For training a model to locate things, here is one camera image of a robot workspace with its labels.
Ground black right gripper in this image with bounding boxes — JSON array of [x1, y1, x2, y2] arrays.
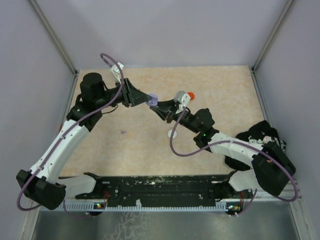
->
[[151, 99, 201, 134]]

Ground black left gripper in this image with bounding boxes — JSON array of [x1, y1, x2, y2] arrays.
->
[[95, 77, 152, 109]]

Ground purple round charging case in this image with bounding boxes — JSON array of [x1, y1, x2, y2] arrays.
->
[[146, 93, 158, 107]]

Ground white round charging case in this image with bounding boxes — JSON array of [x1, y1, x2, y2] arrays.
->
[[167, 129, 178, 139]]

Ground orange round charging case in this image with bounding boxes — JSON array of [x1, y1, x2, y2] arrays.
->
[[187, 92, 195, 100]]

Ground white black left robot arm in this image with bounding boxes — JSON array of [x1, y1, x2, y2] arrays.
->
[[16, 72, 152, 211]]

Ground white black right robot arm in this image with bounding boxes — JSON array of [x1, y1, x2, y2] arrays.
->
[[147, 99, 299, 202]]

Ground black floral cloth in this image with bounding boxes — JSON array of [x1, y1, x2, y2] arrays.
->
[[224, 120, 287, 171]]

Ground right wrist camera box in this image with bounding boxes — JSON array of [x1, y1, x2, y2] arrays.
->
[[173, 91, 191, 114]]

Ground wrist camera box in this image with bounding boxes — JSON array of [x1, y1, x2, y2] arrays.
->
[[110, 62, 124, 82], [173, 91, 191, 114]]

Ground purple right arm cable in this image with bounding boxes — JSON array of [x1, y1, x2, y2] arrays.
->
[[169, 106, 300, 217]]

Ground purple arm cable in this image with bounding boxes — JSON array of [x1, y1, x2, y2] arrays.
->
[[16, 52, 125, 219], [169, 106, 300, 217]]

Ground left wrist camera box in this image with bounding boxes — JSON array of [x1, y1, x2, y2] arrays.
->
[[110, 62, 124, 82]]

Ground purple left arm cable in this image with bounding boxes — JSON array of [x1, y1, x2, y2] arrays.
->
[[16, 52, 125, 219]]

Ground aluminium frame post left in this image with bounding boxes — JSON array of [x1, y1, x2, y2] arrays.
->
[[26, 0, 80, 76]]

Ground aluminium frame post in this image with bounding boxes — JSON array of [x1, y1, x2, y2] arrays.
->
[[26, 0, 80, 76], [251, 0, 296, 73]]

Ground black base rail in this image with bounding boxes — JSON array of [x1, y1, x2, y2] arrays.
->
[[75, 174, 253, 208]]

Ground aluminium frame post right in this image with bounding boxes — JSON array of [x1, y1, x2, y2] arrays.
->
[[251, 0, 296, 73]]

